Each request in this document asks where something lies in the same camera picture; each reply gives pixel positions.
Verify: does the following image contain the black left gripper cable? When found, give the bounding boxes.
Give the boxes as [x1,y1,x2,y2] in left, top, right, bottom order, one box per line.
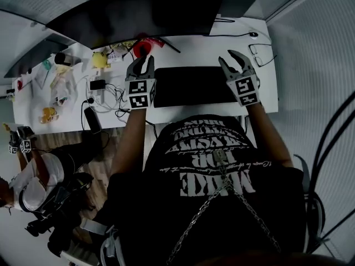
[145,120,159,139]

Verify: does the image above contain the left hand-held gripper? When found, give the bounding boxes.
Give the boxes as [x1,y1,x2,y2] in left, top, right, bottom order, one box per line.
[124,54,158,110]

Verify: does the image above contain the thin black cable tangle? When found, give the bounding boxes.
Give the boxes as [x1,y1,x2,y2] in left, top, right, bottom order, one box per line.
[105,83,131,122]

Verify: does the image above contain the black printed t-shirt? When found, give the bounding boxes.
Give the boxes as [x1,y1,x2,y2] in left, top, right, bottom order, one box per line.
[106,115,307,266]

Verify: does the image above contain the black mouse pad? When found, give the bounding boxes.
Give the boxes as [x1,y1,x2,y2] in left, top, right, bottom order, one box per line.
[153,66,240,109]

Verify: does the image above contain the black eyeglasses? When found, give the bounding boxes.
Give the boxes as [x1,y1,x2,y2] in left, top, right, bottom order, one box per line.
[248,43,277,68]

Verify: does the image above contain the black tumbler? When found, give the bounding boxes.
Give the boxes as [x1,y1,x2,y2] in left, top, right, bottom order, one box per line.
[54,52,74,65]

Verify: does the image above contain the clear plastic bag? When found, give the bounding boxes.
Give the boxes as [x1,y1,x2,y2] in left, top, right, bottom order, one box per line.
[49,66,78,108]

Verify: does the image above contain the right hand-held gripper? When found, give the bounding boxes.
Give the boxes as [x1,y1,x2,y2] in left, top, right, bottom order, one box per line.
[218,49,262,107]

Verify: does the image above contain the white desk leg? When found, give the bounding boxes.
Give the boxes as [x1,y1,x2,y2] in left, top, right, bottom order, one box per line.
[239,115,251,139]

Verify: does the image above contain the small black monitor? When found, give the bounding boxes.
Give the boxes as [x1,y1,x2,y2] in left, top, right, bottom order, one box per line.
[3,34,76,79]

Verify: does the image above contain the red cup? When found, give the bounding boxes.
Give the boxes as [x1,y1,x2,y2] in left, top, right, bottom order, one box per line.
[133,38,153,59]

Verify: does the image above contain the white cable bundle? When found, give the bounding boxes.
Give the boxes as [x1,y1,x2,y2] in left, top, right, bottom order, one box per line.
[83,76,123,114]

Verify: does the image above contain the white printed card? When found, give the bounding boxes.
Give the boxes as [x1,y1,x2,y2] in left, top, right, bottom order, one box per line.
[106,49,124,64]

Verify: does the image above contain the large black monitor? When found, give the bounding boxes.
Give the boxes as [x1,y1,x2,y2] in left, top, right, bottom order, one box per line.
[45,0,230,54]

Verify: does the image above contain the person's right forearm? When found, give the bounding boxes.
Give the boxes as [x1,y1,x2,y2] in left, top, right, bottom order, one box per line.
[245,101,295,168]

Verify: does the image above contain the silver chain necklace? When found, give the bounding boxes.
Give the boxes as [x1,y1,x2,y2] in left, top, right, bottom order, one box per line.
[166,150,282,266]

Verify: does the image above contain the thick black headset cables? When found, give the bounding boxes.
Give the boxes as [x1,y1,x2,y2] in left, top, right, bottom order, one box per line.
[303,90,355,255]

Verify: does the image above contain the black power adapter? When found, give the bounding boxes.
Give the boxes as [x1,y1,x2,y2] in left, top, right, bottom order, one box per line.
[89,79,107,91]

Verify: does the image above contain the white strap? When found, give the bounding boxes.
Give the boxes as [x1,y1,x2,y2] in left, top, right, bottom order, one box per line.
[99,226,123,266]

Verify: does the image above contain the yellow plush toy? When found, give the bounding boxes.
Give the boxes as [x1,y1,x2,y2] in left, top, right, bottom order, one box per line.
[92,52,109,69]

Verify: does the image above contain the black smartphone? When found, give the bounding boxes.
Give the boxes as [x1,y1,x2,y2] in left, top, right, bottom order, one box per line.
[83,106,103,135]

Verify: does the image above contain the round puck with cable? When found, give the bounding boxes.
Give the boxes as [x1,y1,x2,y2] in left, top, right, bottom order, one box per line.
[204,31,260,39]

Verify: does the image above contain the orange toy figures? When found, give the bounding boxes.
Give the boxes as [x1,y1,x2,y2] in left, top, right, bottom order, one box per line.
[38,107,60,125]

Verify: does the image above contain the dark grey monitor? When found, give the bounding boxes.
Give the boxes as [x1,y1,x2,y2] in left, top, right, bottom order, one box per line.
[219,0,257,19]

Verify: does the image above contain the black office chair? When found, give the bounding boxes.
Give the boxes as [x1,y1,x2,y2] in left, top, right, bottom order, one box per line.
[24,173,112,258]

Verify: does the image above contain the person's left forearm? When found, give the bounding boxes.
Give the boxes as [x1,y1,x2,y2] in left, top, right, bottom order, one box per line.
[110,108,148,175]

